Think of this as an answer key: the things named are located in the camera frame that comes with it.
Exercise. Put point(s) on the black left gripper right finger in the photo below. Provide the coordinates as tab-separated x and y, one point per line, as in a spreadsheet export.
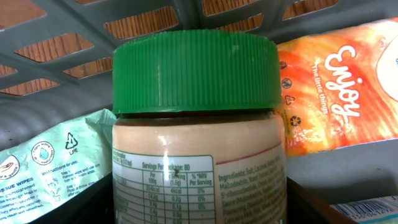
305	208

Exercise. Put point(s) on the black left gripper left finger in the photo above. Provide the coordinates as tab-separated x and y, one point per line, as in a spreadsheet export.
93	205

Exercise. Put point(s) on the green wet wipes pack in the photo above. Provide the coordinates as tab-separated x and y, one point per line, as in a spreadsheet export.
43	173

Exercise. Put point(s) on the teal tissue pack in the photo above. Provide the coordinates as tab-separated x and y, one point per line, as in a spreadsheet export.
382	210

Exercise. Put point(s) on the orange tissue pack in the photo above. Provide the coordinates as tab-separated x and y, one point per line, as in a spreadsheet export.
339	88

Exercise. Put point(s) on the grey plastic basket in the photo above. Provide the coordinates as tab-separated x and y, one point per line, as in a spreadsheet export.
49	48

